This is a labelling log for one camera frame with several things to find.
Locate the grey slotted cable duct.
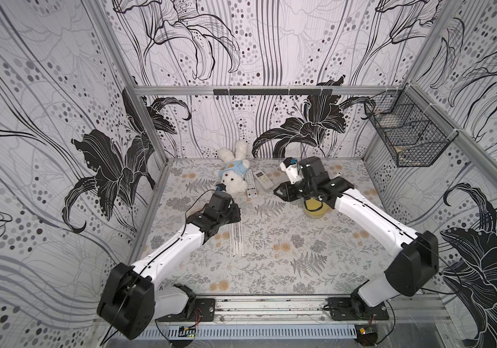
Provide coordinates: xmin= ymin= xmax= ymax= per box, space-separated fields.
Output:
xmin=137 ymin=323 xmax=357 ymax=341

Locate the yellow plastic cup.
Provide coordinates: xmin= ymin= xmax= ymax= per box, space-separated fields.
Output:
xmin=303 ymin=198 xmax=332 ymax=219

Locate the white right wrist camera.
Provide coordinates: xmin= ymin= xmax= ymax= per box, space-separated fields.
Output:
xmin=280 ymin=157 xmax=303 ymax=185

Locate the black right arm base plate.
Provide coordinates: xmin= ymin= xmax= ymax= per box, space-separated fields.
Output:
xmin=323 ymin=297 xmax=390 ymax=321

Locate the black wire basket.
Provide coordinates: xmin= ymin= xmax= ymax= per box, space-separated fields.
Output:
xmin=364 ymin=89 xmax=458 ymax=168

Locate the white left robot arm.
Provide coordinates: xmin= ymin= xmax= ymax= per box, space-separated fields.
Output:
xmin=96 ymin=191 xmax=241 ymax=340

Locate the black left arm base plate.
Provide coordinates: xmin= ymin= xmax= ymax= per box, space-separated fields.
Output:
xmin=159 ymin=297 xmax=216 ymax=323

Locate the white teddy bear blue shirt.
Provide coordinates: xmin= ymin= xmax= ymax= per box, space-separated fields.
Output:
xmin=217 ymin=140 xmax=251 ymax=195

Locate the white remote control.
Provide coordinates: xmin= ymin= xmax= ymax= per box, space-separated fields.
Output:
xmin=244 ymin=169 xmax=258 ymax=199

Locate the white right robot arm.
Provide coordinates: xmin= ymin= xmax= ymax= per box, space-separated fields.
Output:
xmin=274 ymin=157 xmax=440 ymax=316

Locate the white remote with screen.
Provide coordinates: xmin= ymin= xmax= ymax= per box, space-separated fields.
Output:
xmin=254 ymin=171 xmax=274 ymax=190

